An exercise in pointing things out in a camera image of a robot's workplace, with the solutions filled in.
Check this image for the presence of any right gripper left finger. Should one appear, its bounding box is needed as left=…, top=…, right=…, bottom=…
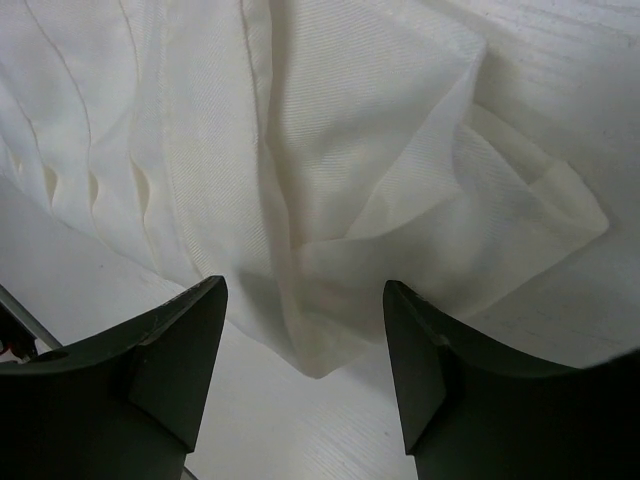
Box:
left=1, top=276, right=228, bottom=479

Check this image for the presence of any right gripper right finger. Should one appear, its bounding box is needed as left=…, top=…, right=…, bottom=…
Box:
left=383, top=281, right=639, bottom=479

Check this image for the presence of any white skirt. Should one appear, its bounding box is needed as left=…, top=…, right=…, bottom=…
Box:
left=1, top=1, right=609, bottom=378

